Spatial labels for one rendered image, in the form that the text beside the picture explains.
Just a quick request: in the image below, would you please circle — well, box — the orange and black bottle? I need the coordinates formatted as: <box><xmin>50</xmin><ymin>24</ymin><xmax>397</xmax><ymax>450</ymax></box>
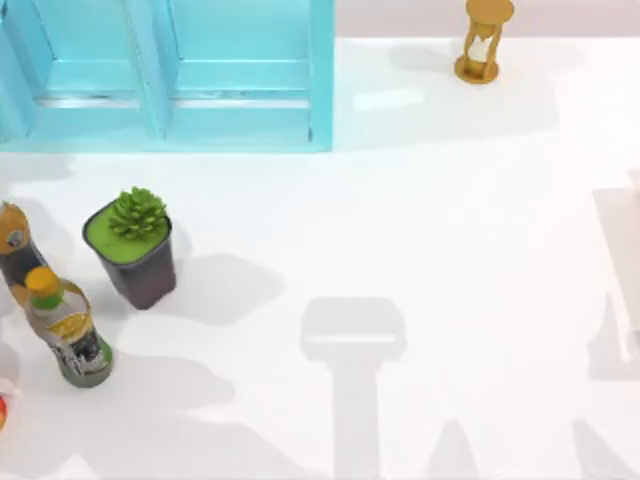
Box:
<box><xmin>0</xmin><ymin>200</ymin><xmax>53</xmax><ymax>307</ymax></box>

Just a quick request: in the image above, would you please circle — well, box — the green plant in dark pot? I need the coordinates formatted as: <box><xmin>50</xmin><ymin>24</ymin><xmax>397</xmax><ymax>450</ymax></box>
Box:
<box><xmin>82</xmin><ymin>186</ymin><xmax>178</xmax><ymax>310</ymax></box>

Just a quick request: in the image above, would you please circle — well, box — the light blue rack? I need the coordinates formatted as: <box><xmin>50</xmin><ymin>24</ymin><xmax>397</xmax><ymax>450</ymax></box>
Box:
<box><xmin>0</xmin><ymin>0</ymin><xmax>335</xmax><ymax>153</ymax></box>

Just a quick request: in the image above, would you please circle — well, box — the golden hourglass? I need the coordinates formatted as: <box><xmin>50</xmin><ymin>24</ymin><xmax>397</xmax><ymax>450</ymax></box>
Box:
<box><xmin>454</xmin><ymin>0</ymin><xmax>516</xmax><ymax>86</ymax></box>

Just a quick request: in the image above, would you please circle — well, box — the green bottle with yellow cap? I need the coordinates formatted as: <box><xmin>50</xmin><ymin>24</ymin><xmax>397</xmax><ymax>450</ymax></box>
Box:
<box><xmin>25</xmin><ymin>266</ymin><xmax>114</xmax><ymax>389</ymax></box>

